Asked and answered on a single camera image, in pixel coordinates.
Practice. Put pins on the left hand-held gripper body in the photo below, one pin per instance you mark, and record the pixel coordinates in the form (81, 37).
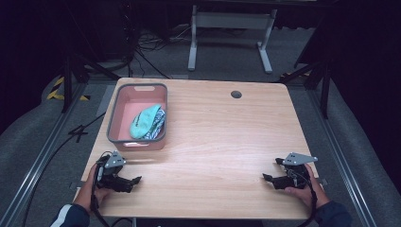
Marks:
(111, 168)

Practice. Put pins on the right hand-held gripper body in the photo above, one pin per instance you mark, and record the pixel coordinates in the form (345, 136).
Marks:
(294, 171)

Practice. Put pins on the person's right hand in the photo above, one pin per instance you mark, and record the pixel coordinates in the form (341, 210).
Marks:
(310, 194)

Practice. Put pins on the person's left hand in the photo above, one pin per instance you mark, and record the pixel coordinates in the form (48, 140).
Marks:
(86, 192)

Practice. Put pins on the teal sock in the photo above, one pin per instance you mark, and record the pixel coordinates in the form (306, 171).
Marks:
(143, 123)

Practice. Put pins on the blue white striped cloth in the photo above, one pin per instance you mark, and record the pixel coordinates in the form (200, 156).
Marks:
(157, 126)

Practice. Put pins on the pink basket with grey rim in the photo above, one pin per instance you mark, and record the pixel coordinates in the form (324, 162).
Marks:
(126, 107)

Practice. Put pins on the black tripod stand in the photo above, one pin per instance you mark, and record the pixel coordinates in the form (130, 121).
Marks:
(66, 85)
(324, 85)

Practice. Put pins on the grey metal floor rail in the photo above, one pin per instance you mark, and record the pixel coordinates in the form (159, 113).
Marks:
(31, 173)
(340, 148)

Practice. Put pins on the white metal table frame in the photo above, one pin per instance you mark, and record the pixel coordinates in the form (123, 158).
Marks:
(231, 20)

